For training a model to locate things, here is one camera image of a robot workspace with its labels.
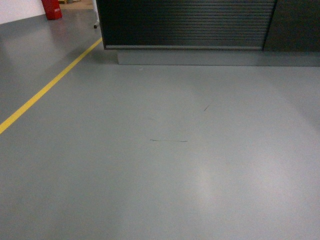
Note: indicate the white wheeled stand leg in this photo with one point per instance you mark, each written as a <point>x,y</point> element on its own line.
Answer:
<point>95,9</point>

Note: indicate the red fire extinguisher box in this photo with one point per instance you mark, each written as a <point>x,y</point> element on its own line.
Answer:
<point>52,9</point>

